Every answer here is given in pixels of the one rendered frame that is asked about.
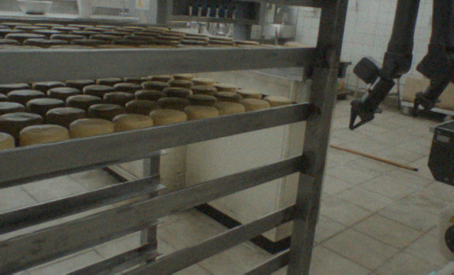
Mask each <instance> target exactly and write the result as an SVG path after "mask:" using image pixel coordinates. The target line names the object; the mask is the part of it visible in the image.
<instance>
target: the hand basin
mask: <svg viewBox="0 0 454 275"><path fill-rule="evenodd" d="M266 8H269V9H272V4H267V5H266ZM299 10H300V11H302V14H301V15H302V16H313V15H314V12H319V9H318V8H310V7H302V6H287V5H279V4H275V15H274V22H273V23H265V25H264V26H261V35H263V36H269V37H274V38H275V45H279V43H278V42H277V41H279V39H280V38H283V39H285V43H286V38H295V36H296V30H297V21H298V15H299ZM285 43H284V44H285Z"/></svg>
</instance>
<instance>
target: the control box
mask: <svg viewBox="0 0 454 275"><path fill-rule="evenodd" d="M336 83H337V85H336V92H335V98H334V104H333V108H336V99H337V94H338V84H339V79H337V82H336ZM310 90H311V79H309V80H306V82H301V91H300V97H299V103H308V102H309V96H310Z"/></svg>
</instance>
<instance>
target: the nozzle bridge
mask: <svg viewBox="0 0 454 275"><path fill-rule="evenodd" d="M239 1H240V10H239V12H238V13H236V17H235V19H232V10H233V8H232V10H231V0H224V7H223V0H215V8H216V5H219V11H221V9H222V8H223V10H224V9H225V6H227V11H230V10H231V12H229V13H227V18H223V10H222V12H220V13H219V18H215V8H214V0H197V6H196V0H167V21H186V22H202V23H233V24H235V29H234V31H233V40H239V41H249V42H250V36H251V28H252V25H259V26H264V25H265V12H266V5H267V4H264V3H257V2H256V1H241V0H239ZM190 2H191V3H192V9H194V8H195V6H196V9H195V10H194V11H192V16H188V8H189V3H190ZM232 2H233V7H234V6H235V7H236V12H237V11H238V9H239V2H238V0H232ZM199 4H201V9H202V10H203V9H204V4H206V9H204V10H203V11H202V12H201V17H198V7H199ZM208 4H210V8H211V10H212V9H213V8H214V10H213V11H212V12H211V14H210V18H207V17H206V16H207V14H206V12H207V8H208ZM128 15H129V16H132V17H138V18H139V23H148V21H149V0H129V14H128Z"/></svg>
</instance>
